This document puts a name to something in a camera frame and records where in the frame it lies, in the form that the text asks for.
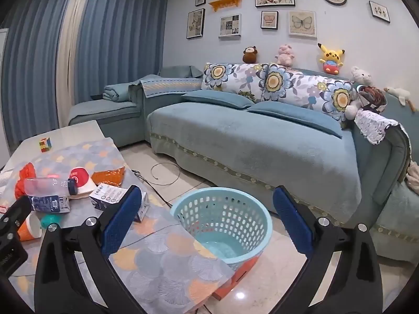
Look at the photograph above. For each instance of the blue white milk carton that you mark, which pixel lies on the blue white milk carton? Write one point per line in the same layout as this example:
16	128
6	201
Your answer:
49	203

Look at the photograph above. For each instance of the white bear plush toy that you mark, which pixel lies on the white bear plush toy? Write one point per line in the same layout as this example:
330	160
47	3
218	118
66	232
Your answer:
361	76

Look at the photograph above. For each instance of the white goose plush toy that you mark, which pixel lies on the white goose plush toy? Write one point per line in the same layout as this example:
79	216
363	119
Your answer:
399	94

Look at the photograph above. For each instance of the orange white paper cup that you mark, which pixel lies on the orange white paper cup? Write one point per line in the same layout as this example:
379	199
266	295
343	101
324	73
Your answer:
27	229

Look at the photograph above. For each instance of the black framed crown picture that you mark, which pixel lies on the black framed crown picture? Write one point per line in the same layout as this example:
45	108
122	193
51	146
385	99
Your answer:
269	19

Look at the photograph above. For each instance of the white framed collage picture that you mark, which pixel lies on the white framed collage picture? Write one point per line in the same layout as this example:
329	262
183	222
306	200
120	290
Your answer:
230	25

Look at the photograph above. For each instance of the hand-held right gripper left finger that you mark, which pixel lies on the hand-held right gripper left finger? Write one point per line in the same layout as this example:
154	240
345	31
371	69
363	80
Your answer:
120	224

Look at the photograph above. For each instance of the small white printed box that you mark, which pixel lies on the small white printed box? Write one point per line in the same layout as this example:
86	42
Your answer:
143	206

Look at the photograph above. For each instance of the white coffee table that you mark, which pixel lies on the white coffee table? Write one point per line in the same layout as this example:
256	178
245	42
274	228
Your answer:
72	134

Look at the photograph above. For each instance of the folded teal blanket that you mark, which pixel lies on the folded teal blanket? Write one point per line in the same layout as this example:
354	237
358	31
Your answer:
114	92

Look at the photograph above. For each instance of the white carton box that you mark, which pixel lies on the white carton box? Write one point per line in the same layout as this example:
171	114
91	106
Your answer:
106	196

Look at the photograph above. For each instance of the blue striped curtain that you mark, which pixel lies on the blue striped curtain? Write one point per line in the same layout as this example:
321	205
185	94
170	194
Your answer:
36	65

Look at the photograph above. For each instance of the teal pillow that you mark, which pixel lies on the teal pillow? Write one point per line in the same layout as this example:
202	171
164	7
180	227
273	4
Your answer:
294	116
216	98

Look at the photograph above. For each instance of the yellow mouse plush toy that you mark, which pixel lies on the yellow mouse plush toy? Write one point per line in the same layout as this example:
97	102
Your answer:
330	59

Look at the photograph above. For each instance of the clear bottle with blue cap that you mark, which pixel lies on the clear bottle with blue cap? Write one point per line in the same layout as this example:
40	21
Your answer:
45	186

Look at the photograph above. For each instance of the pink pig plush toy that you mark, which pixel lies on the pink pig plush toy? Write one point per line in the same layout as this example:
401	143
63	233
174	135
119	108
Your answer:
284	55

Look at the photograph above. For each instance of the butterfly picture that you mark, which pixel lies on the butterfly picture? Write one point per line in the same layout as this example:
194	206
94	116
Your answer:
302	23

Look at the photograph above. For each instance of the orange snack wrapper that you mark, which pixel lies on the orange snack wrapper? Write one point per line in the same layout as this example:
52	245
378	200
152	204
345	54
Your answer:
109	176

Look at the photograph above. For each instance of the black framed bird picture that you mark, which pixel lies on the black framed bird picture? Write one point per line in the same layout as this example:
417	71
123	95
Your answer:
379	11

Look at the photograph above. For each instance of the floral cushion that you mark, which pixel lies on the floral cushion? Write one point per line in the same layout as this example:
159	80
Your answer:
229	78
301	88

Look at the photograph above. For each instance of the colourful puzzle cube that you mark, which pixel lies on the colourful puzzle cube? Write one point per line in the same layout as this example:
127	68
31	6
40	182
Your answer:
45	144

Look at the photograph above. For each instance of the teal patterned towel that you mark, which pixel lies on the teal patterned towel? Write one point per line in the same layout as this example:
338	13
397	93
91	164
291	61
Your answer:
170	85

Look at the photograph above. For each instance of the brown striped plush toy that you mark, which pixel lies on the brown striped plush toy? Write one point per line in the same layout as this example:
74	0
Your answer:
373	98

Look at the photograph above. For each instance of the orange wall shelf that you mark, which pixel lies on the orange wall shelf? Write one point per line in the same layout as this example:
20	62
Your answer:
226	4

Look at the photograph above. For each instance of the orange mesh bag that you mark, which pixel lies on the orange mesh bag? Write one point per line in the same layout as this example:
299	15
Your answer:
25	176

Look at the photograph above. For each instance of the brown monkey plush toy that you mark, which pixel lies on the brown monkey plush toy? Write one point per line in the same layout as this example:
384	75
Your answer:
250	55

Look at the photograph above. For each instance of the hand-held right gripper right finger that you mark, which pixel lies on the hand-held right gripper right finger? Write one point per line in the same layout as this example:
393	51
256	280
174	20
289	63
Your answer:
292	224

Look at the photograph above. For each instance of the tall black picture frame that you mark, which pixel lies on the tall black picture frame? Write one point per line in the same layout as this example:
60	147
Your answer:
195	23

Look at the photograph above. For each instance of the white lace cloth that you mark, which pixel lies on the white lace cloth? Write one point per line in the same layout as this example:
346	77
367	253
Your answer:
376	126

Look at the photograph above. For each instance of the teal fabric sofa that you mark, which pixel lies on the teal fabric sofa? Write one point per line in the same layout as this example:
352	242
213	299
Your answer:
245	147

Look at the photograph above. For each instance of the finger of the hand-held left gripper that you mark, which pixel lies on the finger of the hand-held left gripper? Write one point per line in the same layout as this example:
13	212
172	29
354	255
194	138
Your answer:
18	212

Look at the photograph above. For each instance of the light blue plastic basket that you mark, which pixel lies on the light blue plastic basket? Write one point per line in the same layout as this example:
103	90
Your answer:
229	255

